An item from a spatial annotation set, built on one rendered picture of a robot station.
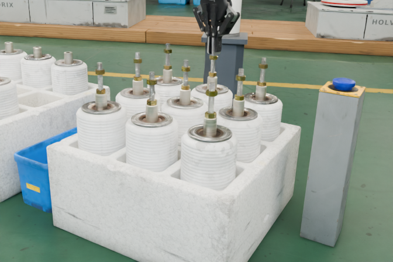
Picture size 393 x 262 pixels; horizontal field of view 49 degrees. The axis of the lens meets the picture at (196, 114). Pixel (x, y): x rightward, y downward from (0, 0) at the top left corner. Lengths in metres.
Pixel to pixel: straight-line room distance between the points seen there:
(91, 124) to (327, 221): 0.49
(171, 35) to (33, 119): 1.91
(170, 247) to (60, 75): 0.60
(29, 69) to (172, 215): 0.70
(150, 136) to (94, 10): 2.36
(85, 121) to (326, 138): 0.45
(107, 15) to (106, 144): 2.25
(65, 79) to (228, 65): 0.52
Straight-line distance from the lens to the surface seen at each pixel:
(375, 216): 1.07
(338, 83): 0.81
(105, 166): 0.78
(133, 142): 0.76
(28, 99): 1.22
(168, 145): 0.76
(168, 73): 1.01
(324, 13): 2.93
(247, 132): 0.79
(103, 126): 0.81
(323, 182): 0.86
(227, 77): 1.40
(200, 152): 0.69
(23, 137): 1.06
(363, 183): 1.20
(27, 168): 0.99
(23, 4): 3.25
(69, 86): 1.19
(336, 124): 0.81
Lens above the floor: 0.52
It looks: 20 degrees down
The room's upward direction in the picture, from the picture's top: 2 degrees clockwise
